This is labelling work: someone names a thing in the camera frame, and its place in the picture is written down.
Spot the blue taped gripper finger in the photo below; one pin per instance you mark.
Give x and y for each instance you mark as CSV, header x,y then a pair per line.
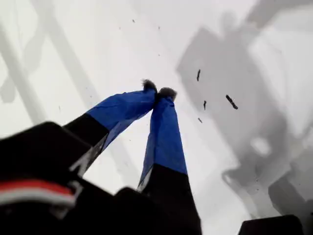
x,y
166,147
122,107

